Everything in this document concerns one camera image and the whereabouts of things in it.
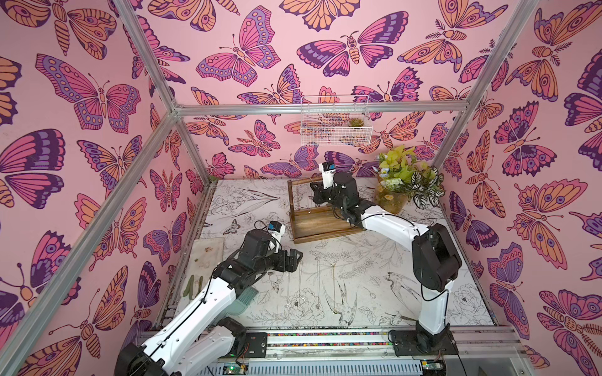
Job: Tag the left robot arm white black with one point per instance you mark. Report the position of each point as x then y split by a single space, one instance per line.
200 333

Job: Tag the white wire wall basket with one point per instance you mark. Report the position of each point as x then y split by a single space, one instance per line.
325 123

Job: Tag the glass vase with plants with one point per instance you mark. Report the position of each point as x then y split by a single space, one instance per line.
403 178

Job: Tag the white gardening glove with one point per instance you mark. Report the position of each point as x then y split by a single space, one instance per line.
206 254

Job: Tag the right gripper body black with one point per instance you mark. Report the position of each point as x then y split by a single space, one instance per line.
324 192

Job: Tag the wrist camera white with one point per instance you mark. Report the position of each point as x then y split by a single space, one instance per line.
276 230
328 170

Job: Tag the wooden jewelry display stand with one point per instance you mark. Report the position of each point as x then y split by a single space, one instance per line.
317 223

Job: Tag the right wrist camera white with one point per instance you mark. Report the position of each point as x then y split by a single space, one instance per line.
328 170

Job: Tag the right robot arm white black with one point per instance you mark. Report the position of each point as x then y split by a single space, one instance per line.
435 257

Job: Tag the small succulent in basket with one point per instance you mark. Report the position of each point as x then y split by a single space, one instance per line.
356 123

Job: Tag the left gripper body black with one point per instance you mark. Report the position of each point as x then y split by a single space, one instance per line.
273 261

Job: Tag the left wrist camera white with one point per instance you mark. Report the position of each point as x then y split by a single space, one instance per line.
276 230

